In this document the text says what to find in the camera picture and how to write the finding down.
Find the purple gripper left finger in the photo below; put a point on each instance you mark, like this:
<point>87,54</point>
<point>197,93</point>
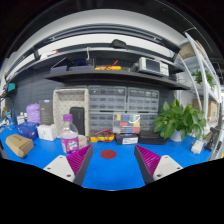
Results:
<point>73,167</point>

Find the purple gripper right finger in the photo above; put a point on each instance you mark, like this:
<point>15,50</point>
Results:
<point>154,167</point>

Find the black flat case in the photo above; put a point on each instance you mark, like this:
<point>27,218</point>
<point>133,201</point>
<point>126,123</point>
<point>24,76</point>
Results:
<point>149,137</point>

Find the plastic bottle purple cap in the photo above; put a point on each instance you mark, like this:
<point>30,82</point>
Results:
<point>69,135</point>

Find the red round coaster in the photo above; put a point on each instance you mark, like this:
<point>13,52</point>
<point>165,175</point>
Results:
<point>108,154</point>

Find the black box white label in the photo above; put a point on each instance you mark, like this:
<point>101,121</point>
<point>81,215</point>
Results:
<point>126,139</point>

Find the yellow tool with red leads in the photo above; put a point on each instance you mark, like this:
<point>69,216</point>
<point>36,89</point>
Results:
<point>105,136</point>

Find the white small box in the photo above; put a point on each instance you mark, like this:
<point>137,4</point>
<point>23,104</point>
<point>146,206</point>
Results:
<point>47,132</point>

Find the white adapter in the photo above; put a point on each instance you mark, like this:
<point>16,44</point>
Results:
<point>197,147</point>

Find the green potted plant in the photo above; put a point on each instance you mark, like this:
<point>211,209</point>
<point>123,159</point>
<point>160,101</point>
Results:
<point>177,118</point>

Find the clear compartment organizer box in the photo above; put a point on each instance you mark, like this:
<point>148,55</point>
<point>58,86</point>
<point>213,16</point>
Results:
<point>126,123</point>

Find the black power bank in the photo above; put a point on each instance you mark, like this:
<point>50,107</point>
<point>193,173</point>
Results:
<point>78,118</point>

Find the brown cardboard box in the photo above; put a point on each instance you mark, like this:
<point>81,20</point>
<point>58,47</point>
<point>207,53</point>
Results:
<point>20,145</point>

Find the blue box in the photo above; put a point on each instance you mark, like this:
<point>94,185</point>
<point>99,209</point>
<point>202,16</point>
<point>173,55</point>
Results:
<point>28,130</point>

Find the grey drawer cabinet right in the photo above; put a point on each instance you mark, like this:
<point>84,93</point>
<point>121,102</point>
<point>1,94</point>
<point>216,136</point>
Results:
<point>146,103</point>

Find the grey drawer cabinet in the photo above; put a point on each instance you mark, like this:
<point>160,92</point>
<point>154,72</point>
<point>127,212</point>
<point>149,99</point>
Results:
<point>103,102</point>
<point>146,103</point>

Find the dark grey upright box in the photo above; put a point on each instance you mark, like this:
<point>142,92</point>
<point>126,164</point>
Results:
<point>46,112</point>

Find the beige pegboard bin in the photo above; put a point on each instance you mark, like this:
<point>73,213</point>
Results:
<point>64,99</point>

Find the purple plastic bag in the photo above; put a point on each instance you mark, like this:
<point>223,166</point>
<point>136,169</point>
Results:
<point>33,113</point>

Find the grey drawer cabinet left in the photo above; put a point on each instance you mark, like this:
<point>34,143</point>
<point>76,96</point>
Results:
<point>103,102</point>

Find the black shelf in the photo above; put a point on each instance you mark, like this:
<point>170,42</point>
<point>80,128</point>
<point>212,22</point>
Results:
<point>118,77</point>

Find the white oscilloscope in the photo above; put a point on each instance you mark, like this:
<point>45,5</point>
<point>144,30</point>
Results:
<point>156,67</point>

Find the yellow multimeter on shelf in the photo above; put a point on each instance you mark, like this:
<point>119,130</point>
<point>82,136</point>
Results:
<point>113,68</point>

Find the white metal rack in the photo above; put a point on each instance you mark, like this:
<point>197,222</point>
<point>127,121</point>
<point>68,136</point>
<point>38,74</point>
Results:
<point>206,87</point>

